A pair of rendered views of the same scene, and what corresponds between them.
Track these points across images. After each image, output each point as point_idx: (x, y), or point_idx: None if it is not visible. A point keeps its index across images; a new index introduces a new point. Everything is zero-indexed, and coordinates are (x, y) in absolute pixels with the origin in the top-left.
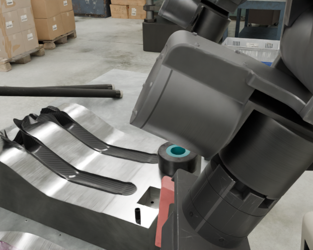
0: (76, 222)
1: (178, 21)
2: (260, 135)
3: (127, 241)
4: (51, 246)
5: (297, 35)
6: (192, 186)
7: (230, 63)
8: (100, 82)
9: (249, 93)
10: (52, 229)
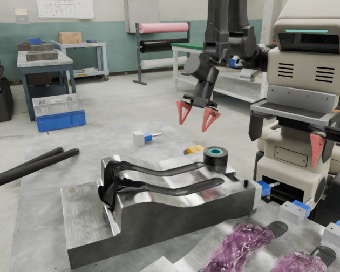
0: (209, 214)
1: (202, 75)
2: None
3: (242, 205)
4: (238, 220)
5: None
6: None
7: None
8: (36, 151)
9: None
10: (188, 234)
